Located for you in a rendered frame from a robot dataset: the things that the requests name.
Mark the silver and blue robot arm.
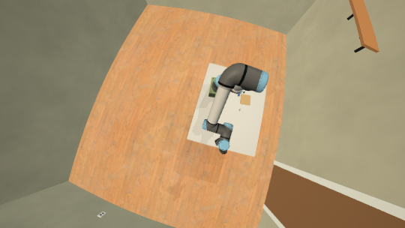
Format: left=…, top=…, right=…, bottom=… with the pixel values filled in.
left=202, top=63, right=269, bottom=151

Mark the tan flat mat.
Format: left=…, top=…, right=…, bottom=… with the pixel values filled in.
left=240, top=94, right=251, bottom=105

